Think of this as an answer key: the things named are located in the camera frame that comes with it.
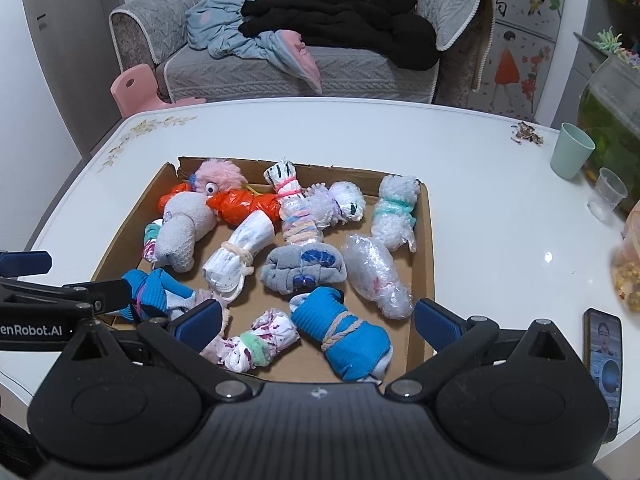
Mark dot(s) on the blue sock bundle purple band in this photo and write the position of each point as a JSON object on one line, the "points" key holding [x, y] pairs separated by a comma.
{"points": [[155, 294]]}

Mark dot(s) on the blue sock beige tie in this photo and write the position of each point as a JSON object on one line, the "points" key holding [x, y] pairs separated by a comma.
{"points": [[356, 350]]}

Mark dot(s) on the white sock teal band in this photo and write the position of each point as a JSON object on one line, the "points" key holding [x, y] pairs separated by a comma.
{"points": [[392, 219]]}

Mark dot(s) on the white green striped sock roll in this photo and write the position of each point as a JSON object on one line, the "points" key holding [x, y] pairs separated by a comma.
{"points": [[282, 177]]}

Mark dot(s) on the snack bag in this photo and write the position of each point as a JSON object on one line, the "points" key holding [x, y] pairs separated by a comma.
{"points": [[625, 267]]}

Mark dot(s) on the mint green cup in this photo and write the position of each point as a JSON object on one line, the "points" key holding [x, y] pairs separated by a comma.
{"points": [[571, 151]]}

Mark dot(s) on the brown cardboard box tray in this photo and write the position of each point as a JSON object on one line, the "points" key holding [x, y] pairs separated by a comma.
{"points": [[304, 362]]}

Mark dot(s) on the clear plastic cup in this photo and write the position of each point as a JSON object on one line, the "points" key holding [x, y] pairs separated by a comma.
{"points": [[608, 192]]}

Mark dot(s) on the pink plastic chair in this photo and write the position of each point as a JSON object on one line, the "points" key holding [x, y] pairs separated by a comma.
{"points": [[136, 90]]}

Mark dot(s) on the pastel striped sock roll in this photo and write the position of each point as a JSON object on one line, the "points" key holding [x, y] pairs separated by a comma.
{"points": [[298, 224]]}

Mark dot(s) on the pink fuzzy googly-eyed sock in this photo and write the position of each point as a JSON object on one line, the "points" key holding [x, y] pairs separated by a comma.
{"points": [[216, 175]]}

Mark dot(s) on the grey-white sock bead tie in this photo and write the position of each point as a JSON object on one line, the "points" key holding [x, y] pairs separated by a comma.
{"points": [[186, 220]]}

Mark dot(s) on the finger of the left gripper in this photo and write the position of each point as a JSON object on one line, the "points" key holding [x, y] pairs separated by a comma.
{"points": [[17, 264], [96, 298]]}

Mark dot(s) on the crumbs pile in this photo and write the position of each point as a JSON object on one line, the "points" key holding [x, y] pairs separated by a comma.
{"points": [[523, 132]]}

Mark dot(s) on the white fuzzy sock ball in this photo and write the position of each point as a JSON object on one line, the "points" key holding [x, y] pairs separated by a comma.
{"points": [[339, 203]]}

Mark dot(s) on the white ribbed sock roll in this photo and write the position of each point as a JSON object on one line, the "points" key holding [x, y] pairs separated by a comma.
{"points": [[226, 270]]}

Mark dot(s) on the grey sofa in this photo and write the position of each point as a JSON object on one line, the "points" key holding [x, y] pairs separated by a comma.
{"points": [[195, 50]]}

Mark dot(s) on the grey sock roll blue print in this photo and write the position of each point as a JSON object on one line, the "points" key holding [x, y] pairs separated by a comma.
{"points": [[291, 269]]}

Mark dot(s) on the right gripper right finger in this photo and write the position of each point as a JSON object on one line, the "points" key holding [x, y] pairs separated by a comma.
{"points": [[458, 344]]}

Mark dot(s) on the glass fish tank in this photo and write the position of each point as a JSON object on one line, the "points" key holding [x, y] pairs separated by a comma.
{"points": [[608, 112]]}

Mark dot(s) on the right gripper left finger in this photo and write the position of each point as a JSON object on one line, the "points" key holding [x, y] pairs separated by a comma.
{"points": [[180, 342]]}

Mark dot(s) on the black clothing pile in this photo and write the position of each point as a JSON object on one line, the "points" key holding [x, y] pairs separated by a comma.
{"points": [[391, 28]]}

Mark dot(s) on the smartphone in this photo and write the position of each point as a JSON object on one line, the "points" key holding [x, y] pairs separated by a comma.
{"points": [[603, 356]]}

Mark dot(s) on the white pink-speckled green sock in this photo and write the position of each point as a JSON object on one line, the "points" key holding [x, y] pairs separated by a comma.
{"points": [[269, 335]]}

